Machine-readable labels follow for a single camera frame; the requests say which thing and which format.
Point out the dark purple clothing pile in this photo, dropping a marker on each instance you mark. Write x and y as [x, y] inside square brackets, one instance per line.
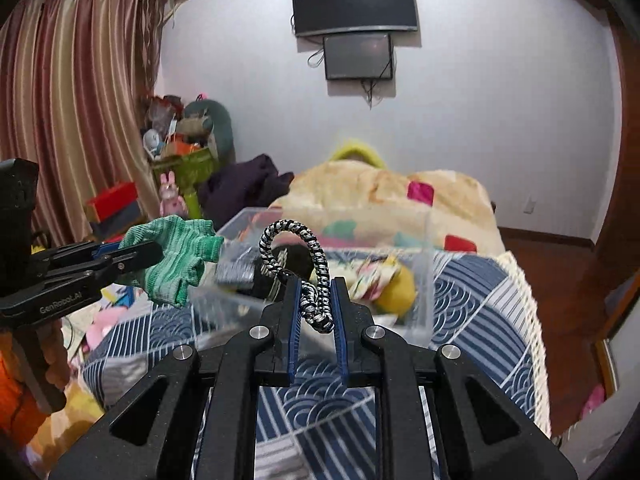
[253, 184]

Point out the large wall television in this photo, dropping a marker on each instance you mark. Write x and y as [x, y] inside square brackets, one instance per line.
[322, 17]

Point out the yellow green pillow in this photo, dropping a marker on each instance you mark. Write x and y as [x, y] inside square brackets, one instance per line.
[358, 151]

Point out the yellow felt ball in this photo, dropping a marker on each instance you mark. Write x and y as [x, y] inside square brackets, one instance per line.
[399, 295]

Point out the green knitted cloth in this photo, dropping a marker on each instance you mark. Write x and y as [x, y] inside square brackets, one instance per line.
[187, 246]

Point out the clear plastic storage box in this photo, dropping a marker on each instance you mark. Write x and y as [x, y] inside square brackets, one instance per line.
[334, 239]

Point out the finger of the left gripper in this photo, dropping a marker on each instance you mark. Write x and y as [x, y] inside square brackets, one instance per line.
[74, 253]
[100, 271]

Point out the black pouch with chain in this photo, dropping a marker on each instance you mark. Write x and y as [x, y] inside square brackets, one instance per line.
[239, 269]

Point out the pink rabbit toy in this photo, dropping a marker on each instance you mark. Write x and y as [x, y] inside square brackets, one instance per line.
[171, 202]

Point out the red box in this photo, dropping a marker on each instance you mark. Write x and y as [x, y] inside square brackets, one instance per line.
[110, 202]

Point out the brown wooden door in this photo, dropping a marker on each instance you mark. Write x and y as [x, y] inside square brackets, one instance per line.
[617, 246]

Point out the green bottle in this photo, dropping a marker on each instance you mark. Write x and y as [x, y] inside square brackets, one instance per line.
[192, 205]

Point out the person's left hand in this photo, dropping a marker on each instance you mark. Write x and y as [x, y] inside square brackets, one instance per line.
[55, 354]

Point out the green cardboard box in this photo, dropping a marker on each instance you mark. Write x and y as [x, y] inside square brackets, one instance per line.
[190, 170]

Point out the grey plush toy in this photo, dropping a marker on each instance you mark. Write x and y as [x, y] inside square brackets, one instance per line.
[209, 121]

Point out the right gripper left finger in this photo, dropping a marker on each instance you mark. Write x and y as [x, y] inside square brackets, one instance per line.
[264, 355]

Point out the beige fleece blanket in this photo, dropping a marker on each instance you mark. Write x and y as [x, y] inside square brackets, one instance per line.
[455, 203]

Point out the small wall monitor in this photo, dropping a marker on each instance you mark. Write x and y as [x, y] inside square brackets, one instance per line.
[358, 56]

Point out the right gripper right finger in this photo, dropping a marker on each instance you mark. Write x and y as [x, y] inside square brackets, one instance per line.
[370, 355]

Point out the striped brown curtain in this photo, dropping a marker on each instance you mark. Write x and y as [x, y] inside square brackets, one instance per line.
[76, 78]

